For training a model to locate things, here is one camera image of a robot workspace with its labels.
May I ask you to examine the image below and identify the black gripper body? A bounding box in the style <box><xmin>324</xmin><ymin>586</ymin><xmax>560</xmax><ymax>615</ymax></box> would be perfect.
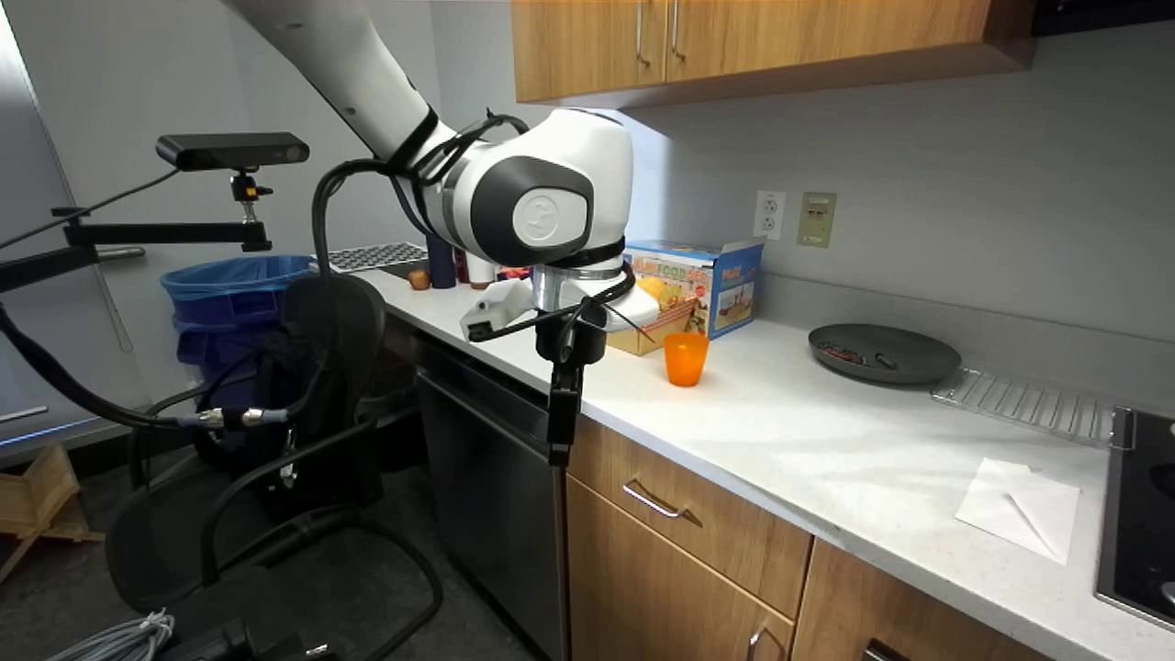
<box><xmin>535</xmin><ymin>294</ymin><xmax>612</xmax><ymax>370</ymax></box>

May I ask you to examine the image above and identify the silver drawer handle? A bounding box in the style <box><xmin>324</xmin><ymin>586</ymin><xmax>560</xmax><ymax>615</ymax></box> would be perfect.
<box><xmin>618</xmin><ymin>476</ymin><xmax>706</xmax><ymax>533</ymax></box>

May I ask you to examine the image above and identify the wooden front white drawer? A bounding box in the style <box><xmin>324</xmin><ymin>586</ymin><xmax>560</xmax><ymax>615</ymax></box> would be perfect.
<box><xmin>560</xmin><ymin>414</ymin><xmax>814</xmax><ymax>626</ymax></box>

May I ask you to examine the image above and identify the orange plastic cup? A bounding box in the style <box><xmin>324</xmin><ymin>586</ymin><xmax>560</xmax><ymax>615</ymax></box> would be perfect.
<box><xmin>662</xmin><ymin>327</ymin><xmax>716</xmax><ymax>394</ymax></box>

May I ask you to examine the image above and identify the stainless dishwasher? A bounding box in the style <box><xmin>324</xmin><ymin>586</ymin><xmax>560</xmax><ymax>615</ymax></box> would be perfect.
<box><xmin>412</xmin><ymin>335</ymin><xmax>575</xmax><ymax>661</ymax></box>

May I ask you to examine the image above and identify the dark blue bottle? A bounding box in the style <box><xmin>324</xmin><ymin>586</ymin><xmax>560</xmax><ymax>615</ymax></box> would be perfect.
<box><xmin>421</xmin><ymin>236</ymin><xmax>460</xmax><ymax>294</ymax></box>

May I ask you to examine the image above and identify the blue toy food box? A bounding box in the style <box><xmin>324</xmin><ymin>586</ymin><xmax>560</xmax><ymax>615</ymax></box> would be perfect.
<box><xmin>620</xmin><ymin>236</ymin><xmax>767</xmax><ymax>345</ymax></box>

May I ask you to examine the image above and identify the black office chair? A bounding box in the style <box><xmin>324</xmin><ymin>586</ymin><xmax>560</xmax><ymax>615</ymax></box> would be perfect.
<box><xmin>98</xmin><ymin>269</ymin><xmax>448</xmax><ymax>661</ymax></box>

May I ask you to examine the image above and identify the black round stove plate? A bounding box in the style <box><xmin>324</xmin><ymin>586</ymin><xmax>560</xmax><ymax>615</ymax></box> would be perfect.
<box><xmin>803</xmin><ymin>318</ymin><xmax>965</xmax><ymax>394</ymax></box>

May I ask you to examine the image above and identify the wooden upper cabinet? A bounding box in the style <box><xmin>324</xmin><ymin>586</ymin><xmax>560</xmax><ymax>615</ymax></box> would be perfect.
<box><xmin>508</xmin><ymin>0</ymin><xmax>1038</xmax><ymax>110</ymax></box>

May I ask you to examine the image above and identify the blue plastic bin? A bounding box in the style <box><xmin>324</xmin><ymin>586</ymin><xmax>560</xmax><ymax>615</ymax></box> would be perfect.
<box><xmin>156</xmin><ymin>249</ymin><xmax>319</xmax><ymax>410</ymax></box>

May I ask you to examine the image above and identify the clear ribbed mat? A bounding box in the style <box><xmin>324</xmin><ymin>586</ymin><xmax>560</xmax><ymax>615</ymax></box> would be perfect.
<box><xmin>931</xmin><ymin>364</ymin><xmax>1120</xmax><ymax>444</ymax></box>

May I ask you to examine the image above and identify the white paper napkin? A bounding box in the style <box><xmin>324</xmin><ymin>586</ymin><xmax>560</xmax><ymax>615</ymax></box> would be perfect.
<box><xmin>953</xmin><ymin>453</ymin><xmax>1087</xmax><ymax>570</ymax></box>

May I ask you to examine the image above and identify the black glass cooktop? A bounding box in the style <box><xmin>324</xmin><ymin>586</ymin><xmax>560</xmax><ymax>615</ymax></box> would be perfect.
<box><xmin>1090</xmin><ymin>405</ymin><xmax>1175</xmax><ymax>632</ymax></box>

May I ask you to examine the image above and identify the black range hood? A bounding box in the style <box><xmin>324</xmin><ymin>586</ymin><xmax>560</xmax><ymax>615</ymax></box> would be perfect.
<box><xmin>1033</xmin><ymin>0</ymin><xmax>1175</xmax><ymax>40</ymax></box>

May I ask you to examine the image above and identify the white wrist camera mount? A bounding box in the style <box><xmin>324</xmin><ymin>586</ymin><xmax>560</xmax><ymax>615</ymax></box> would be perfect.
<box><xmin>460</xmin><ymin>271</ymin><xmax>663</xmax><ymax>350</ymax></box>

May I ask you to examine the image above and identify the grey wire rack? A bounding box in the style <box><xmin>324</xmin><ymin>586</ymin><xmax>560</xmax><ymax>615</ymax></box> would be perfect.
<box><xmin>326</xmin><ymin>240</ymin><xmax>433</xmax><ymax>275</ymax></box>

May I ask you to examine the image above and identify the white wall outlet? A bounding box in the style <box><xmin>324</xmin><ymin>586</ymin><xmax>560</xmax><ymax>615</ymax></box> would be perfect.
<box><xmin>750</xmin><ymin>189</ymin><xmax>788</xmax><ymax>244</ymax></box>

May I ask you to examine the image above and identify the beige wall sign plate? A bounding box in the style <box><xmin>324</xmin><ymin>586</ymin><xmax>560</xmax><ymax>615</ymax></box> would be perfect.
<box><xmin>793</xmin><ymin>189</ymin><xmax>842</xmax><ymax>252</ymax></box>

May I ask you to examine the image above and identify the black cable bundle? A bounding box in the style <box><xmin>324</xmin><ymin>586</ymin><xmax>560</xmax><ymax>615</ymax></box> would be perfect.
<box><xmin>0</xmin><ymin>105</ymin><xmax>530</xmax><ymax>438</ymax></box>

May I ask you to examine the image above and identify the black stereo camera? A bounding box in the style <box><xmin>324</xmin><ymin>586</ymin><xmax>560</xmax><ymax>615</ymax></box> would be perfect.
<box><xmin>149</xmin><ymin>127</ymin><xmax>317</xmax><ymax>174</ymax></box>

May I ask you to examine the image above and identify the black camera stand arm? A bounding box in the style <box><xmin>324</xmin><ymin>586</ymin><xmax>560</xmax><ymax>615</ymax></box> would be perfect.
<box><xmin>0</xmin><ymin>170</ymin><xmax>274</xmax><ymax>299</ymax></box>

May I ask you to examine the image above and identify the grey coiled cable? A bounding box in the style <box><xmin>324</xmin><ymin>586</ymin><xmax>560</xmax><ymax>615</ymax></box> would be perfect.
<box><xmin>42</xmin><ymin>605</ymin><xmax>183</xmax><ymax>661</ymax></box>

